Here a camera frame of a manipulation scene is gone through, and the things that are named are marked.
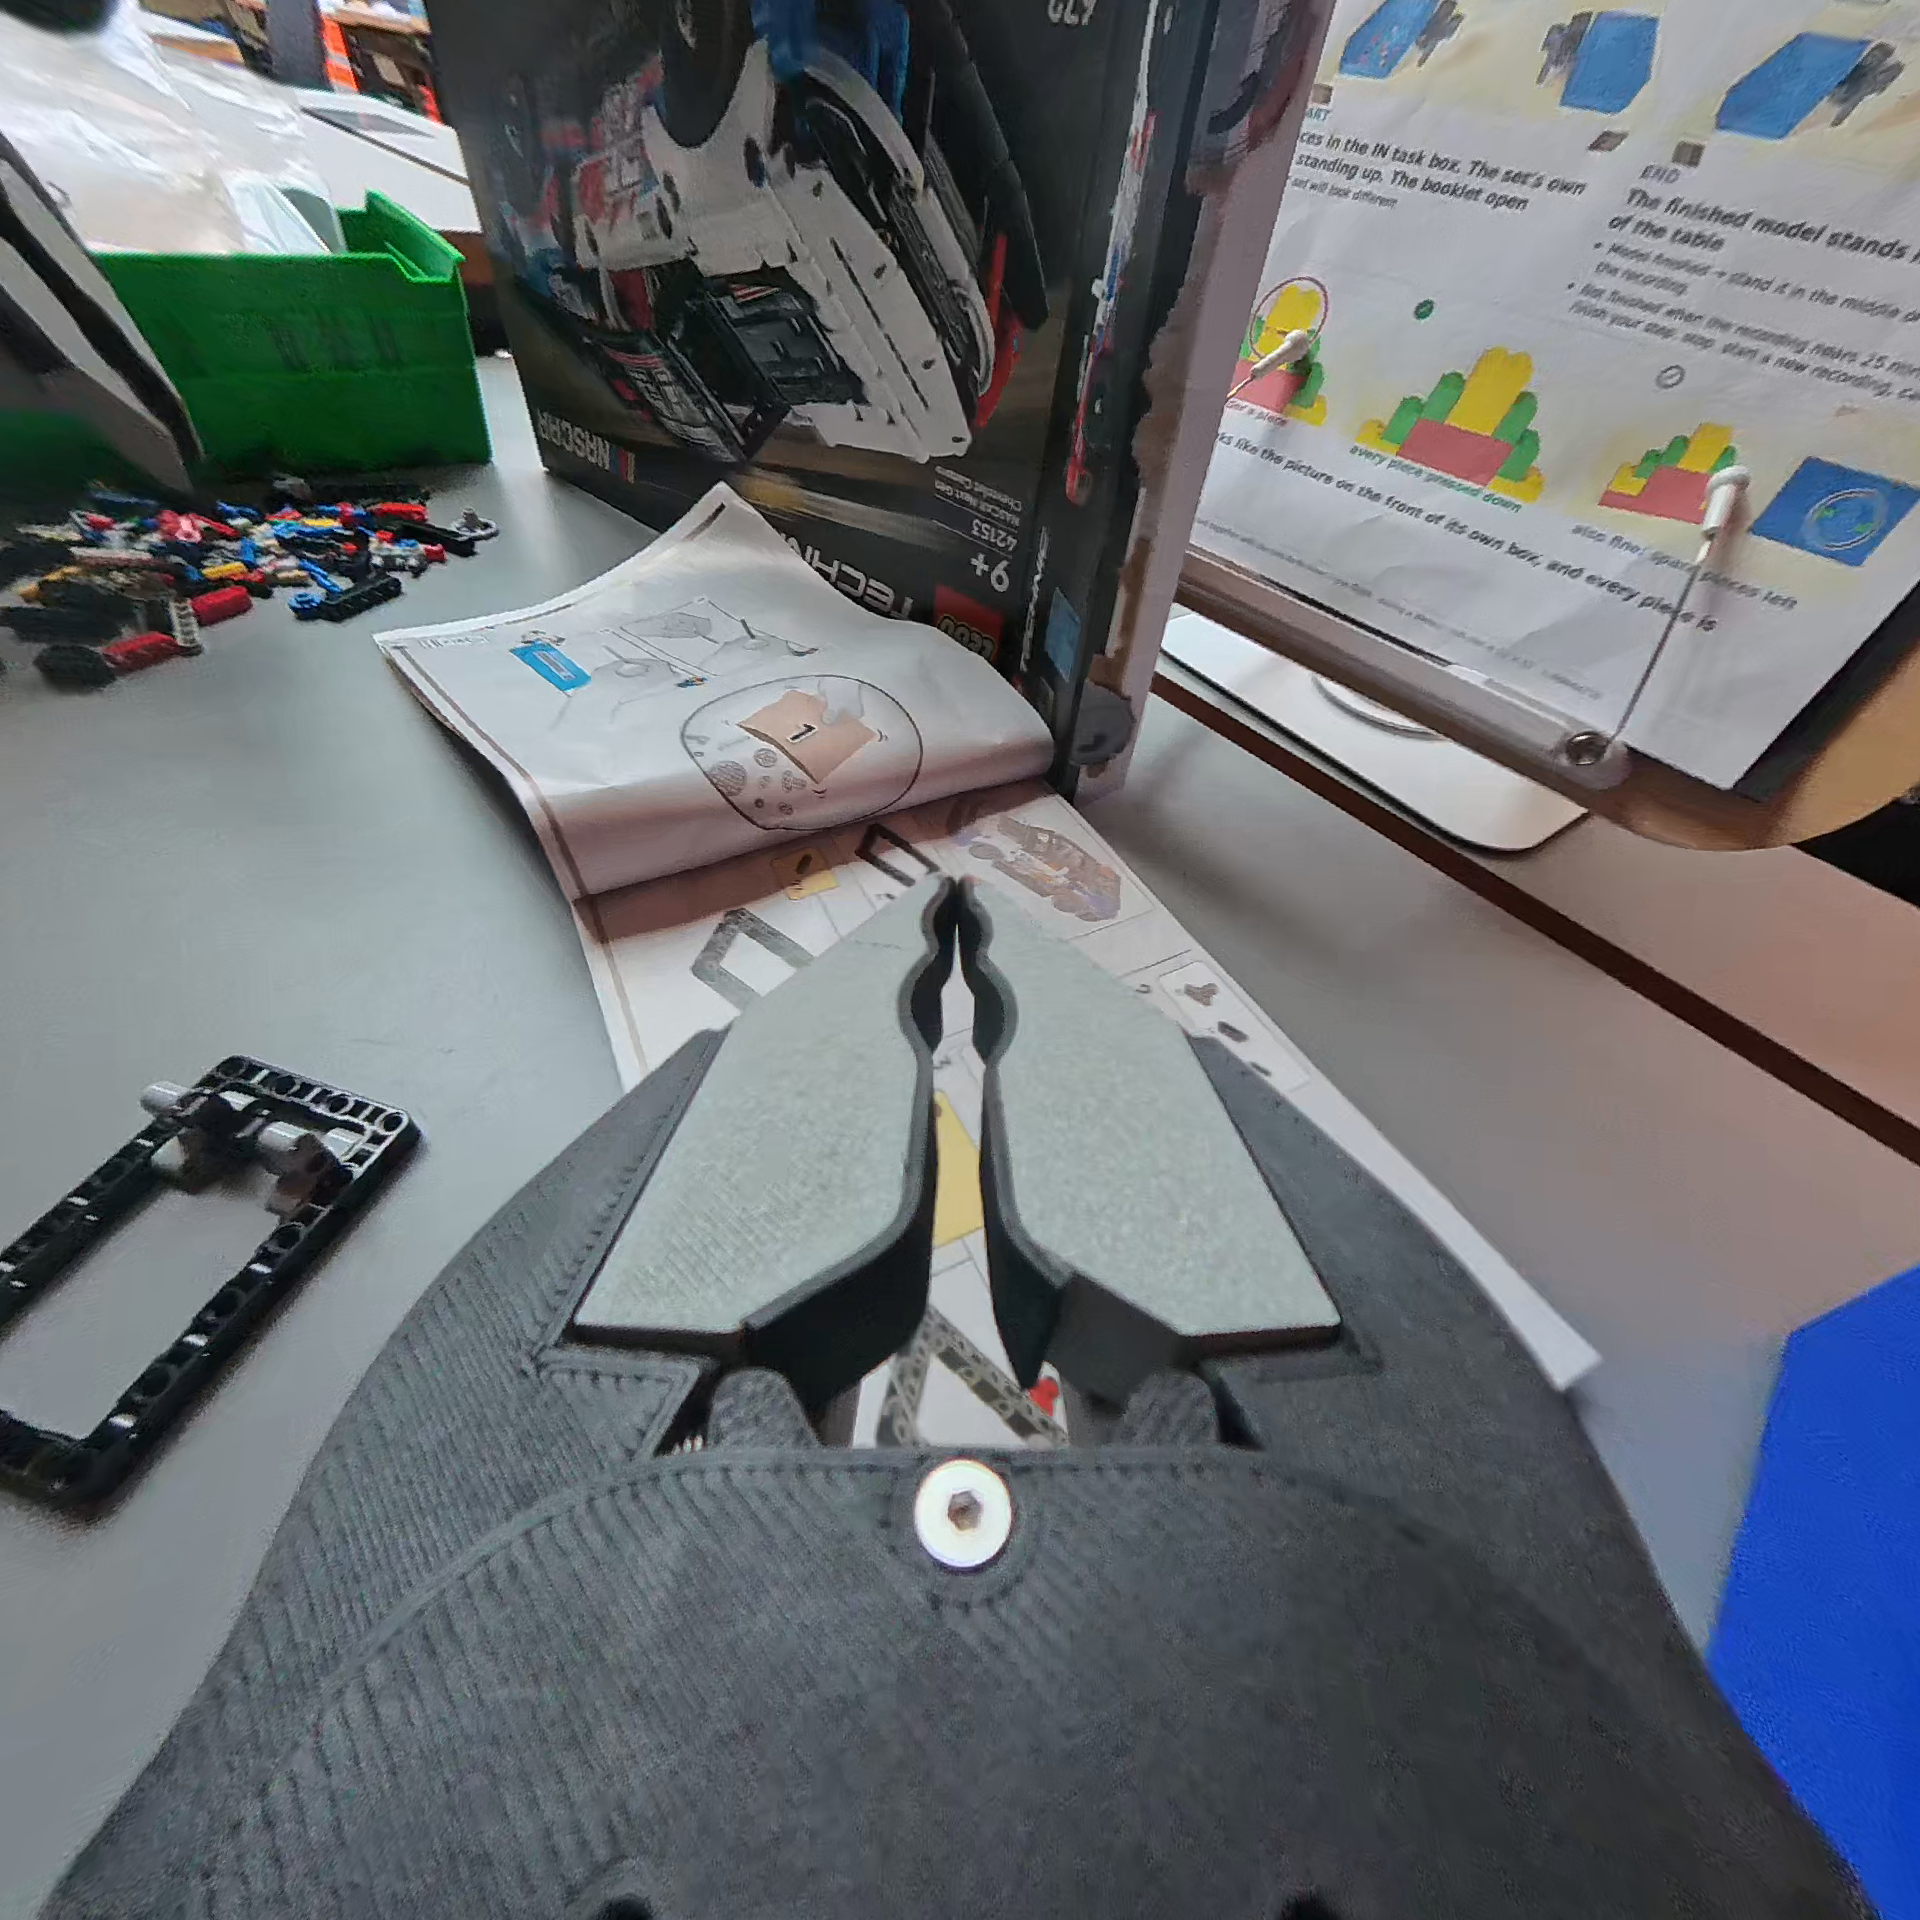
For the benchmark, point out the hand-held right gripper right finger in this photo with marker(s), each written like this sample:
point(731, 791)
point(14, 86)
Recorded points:
point(1156, 1172)

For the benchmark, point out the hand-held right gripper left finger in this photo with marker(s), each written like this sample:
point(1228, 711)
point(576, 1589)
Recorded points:
point(780, 1172)

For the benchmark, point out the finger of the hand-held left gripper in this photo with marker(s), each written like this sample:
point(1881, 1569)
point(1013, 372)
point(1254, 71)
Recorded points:
point(44, 240)
point(60, 375)

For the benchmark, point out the pile of lego pieces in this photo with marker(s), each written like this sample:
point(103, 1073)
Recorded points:
point(224, 564)

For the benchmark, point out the black rectangular lego frame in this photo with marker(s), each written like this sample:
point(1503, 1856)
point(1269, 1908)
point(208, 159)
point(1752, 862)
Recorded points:
point(317, 1245)

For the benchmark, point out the lego instruction booklet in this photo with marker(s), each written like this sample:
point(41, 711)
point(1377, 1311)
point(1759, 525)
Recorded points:
point(629, 720)

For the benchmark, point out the lego set cardboard box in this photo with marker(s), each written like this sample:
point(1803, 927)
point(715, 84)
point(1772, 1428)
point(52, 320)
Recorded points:
point(1051, 452)

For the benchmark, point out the clear plastic bag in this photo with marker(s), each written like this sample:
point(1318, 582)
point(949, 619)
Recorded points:
point(150, 136)

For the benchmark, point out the green plastic bin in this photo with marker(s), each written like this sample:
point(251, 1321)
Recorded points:
point(331, 360)

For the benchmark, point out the document holder stand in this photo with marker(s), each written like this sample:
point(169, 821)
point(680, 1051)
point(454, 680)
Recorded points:
point(1500, 809)

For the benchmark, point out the blue plastic bin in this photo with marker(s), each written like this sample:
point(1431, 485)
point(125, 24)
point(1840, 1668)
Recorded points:
point(1846, 1576)

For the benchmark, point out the printed instruction sheet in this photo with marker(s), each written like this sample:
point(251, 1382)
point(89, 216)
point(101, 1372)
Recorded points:
point(1575, 301)

